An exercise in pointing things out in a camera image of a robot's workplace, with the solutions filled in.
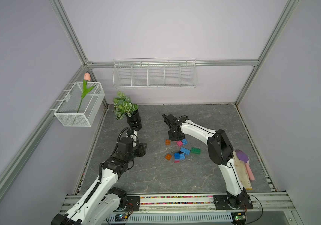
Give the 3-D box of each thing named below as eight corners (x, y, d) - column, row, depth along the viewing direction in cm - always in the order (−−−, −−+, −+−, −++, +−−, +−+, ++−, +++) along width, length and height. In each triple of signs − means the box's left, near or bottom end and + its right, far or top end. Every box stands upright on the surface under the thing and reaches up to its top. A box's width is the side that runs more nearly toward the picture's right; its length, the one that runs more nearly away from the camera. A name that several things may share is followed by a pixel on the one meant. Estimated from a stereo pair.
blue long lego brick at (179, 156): (174, 161, 90) (174, 158, 85) (174, 156, 92) (174, 152, 88) (184, 161, 90) (185, 158, 85) (183, 156, 92) (184, 152, 88)
